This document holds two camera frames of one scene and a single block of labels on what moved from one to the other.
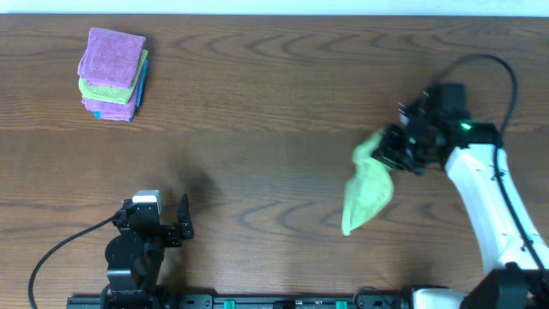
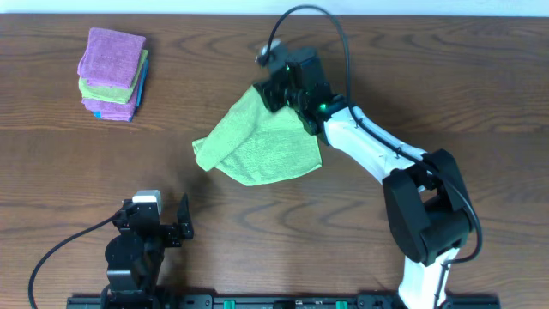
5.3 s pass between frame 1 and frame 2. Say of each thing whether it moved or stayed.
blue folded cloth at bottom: stayed
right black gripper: moved
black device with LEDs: stayed
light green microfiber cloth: moved
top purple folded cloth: stayed
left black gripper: stayed
